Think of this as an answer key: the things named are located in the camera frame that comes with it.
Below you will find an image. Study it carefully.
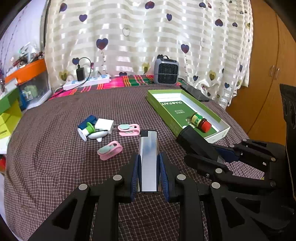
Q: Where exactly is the black smartphone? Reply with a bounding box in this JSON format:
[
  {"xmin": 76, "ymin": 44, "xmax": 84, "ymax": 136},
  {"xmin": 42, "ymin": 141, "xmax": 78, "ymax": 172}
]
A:
[{"xmin": 180, "ymin": 84, "xmax": 209, "ymax": 102}]

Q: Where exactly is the orange lid storage bin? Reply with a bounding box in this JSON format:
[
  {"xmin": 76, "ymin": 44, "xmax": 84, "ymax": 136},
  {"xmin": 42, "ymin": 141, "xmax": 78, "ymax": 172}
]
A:
[{"xmin": 4, "ymin": 59, "xmax": 52, "ymax": 110}]

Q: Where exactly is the grey portable fan heater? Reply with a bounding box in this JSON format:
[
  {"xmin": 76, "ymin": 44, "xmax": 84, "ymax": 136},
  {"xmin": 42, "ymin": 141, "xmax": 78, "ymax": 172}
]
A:
[{"xmin": 154, "ymin": 54, "xmax": 179, "ymax": 85}]

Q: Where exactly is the black charger cable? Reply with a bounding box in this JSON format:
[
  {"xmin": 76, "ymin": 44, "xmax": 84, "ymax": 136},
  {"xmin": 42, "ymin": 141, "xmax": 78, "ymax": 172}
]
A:
[{"xmin": 54, "ymin": 57, "xmax": 93, "ymax": 93}]

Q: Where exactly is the white power strip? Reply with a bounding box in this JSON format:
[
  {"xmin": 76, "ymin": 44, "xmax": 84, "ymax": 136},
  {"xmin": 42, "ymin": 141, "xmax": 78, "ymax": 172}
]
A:
[{"xmin": 63, "ymin": 74, "xmax": 111, "ymax": 91}]

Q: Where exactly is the pink clip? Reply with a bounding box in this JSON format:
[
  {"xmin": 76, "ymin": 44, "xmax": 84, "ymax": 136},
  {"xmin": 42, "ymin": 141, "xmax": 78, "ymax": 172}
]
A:
[
  {"xmin": 117, "ymin": 123, "xmax": 140, "ymax": 137},
  {"xmin": 97, "ymin": 141, "xmax": 123, "ymax": 161}
]

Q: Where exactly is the pink clip front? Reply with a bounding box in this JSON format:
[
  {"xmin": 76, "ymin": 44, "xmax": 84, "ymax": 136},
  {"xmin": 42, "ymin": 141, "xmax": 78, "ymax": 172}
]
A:
[{"xmin": 97, "ymin": 141, "xmax": 123, "ymax": 161}]

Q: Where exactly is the silver lighter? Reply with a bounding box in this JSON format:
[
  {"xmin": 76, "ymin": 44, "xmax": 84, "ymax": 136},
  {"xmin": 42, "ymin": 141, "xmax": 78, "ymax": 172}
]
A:
[{"xmin": 138, "ymin": 130, "xmax": 160, "ymax": 193}]

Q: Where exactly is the white black oval gadget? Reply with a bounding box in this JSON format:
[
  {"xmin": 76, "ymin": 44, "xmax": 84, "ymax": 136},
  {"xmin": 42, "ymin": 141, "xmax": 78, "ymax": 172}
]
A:
[{"xmin": 88, "ymin": 130, "xmax": 108, "ymax": 143}]

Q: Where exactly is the blue usb stick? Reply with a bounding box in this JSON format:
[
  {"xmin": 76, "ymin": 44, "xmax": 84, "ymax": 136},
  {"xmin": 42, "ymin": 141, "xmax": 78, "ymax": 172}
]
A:
[{"xmin": 78, "ymin": 115, "xmax": 97, "ymax": 130}]

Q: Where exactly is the heart pattern curtain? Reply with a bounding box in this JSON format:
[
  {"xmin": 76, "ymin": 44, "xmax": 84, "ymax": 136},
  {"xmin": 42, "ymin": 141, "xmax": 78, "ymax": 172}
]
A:
[{"xmin": 45, "ymin": 1, "xmax": 253, "ymax": 108}]

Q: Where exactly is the colourful plaid cloth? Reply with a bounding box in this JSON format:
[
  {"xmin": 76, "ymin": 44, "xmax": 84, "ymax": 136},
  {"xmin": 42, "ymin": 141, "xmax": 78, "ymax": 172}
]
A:
[{"xmin": 48, "ymin": 74, "xmax": 183, "ymax": 100}]

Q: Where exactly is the white usb charger plug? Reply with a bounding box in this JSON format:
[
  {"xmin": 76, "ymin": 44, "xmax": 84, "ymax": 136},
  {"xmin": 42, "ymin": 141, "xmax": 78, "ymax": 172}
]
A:
[{"xmin": 94, "ymin": 118, "xmax": 114, "ymax": 134}]

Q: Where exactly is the yellow green shoe box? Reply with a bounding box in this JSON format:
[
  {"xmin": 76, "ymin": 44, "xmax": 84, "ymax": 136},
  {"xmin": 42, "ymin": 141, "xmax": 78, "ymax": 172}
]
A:
[{"xmin": 1, "ymin": 87, "xmax": 22, "ymax": 155}]

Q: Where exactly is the green white cardboard box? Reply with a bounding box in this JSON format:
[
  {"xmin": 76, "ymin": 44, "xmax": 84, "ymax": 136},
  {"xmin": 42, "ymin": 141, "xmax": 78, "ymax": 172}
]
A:
[{"xmin": 147, "ymin": 89, "xmax": 230, "ymax": 144}]

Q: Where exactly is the red cap medicine bottle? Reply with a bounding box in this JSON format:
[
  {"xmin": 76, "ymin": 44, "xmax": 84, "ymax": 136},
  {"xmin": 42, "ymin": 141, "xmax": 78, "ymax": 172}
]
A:
[{"xmin": 190, "ymin": 113, "xmax": 212, "ymax": 133}]

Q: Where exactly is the green white spool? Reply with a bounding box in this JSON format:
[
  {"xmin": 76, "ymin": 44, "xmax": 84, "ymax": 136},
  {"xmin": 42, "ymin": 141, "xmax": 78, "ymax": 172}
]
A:
[{"xmin": 77, "ymin": 122, "xmax": 95, "ymax": 142}]

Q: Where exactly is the black charger adapter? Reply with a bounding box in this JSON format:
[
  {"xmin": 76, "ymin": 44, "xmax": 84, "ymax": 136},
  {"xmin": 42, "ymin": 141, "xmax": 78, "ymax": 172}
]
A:
[{"xmin": 76, "ymin": 67, "xmax": 85, "ymax": 81}]

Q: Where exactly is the pink clip back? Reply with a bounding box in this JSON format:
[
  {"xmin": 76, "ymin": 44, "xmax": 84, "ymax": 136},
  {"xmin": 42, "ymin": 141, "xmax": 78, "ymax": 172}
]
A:
[{"xmin": 117, "ymin": 123, "xmax": 140, "ymax": 137}]

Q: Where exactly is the wooden wardrobe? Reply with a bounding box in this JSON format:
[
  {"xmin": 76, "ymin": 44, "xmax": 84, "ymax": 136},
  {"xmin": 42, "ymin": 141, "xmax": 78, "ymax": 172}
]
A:
[{"xmin": 226, "ymin": 1, "xmax": 295, "ymax": 145}]

